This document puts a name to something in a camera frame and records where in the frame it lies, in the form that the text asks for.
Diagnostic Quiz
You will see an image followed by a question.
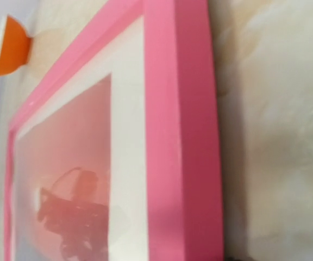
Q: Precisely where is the pink wooden picture frame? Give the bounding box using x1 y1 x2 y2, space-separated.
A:
4 1 224 260

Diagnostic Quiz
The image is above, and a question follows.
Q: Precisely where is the orange white bowl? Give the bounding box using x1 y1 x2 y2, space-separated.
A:
0 15 33 76

